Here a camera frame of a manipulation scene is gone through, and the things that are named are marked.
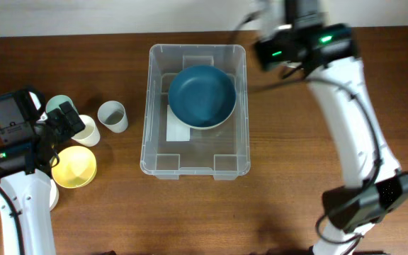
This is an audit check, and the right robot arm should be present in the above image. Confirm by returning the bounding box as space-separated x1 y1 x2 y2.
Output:
254 23 408 254

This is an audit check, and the white small bowl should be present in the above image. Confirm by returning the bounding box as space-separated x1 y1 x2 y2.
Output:
50 179 60 211

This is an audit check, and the yellow small bowl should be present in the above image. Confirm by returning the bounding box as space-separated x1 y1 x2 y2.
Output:
52 146 97 188

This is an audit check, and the grey white cup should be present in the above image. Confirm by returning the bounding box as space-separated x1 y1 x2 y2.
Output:
97 101 128 133

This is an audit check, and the clear plastic storage bin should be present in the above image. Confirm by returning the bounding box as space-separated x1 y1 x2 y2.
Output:
140 44 251 180

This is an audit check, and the dark blue bowl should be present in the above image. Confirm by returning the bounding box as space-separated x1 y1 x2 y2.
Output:
168 65 237 126

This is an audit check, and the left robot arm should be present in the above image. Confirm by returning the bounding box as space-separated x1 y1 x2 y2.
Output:
0 98 84 254

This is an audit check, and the mint green cup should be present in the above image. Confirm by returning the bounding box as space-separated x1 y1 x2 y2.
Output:
45 95 78 113

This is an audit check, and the beige bowl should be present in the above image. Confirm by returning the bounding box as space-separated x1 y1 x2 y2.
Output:
174 107 235 130

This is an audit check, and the cream cup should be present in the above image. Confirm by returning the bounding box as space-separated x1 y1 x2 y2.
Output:
72 115 101 147

